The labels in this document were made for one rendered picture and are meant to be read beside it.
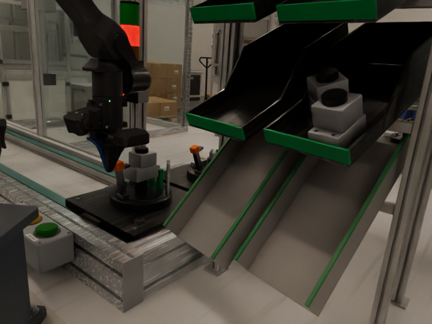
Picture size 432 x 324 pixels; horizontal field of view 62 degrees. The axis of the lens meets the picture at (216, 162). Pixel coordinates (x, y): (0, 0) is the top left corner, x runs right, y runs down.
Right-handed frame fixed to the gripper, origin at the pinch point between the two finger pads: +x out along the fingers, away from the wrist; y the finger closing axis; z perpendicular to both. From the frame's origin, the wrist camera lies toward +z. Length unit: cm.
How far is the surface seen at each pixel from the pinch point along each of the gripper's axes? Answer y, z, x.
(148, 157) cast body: 2.1, -8.7, 1.4
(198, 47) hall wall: -694, -799, -38
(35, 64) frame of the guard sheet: -75, -22, -13
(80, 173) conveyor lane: -38.6, -16.4, 17.6
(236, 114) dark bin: 26.7, -5.8, -12.1
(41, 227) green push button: -1.7, 13.8, 12.0
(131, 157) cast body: -1.2, -6.7, 1.8
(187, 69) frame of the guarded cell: -82, -109, -13
